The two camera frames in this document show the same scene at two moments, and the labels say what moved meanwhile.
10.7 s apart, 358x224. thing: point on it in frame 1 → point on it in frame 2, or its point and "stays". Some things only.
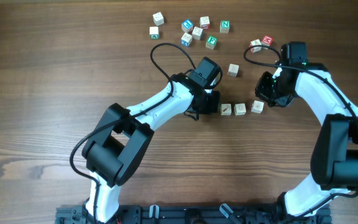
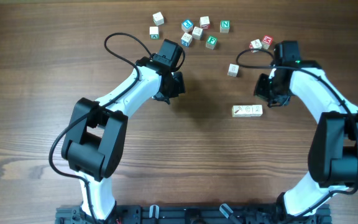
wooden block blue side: (197, 33) stays
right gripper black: (260, 91) stays
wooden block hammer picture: (225, 109) → (238, 111)
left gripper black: (216, 107) → (181, 89)
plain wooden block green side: (233, 70) stays
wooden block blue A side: (186, 40) stays
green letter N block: (225, 26) stays
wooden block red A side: (255, 49) stays
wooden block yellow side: (240, 109) → (247, 111)
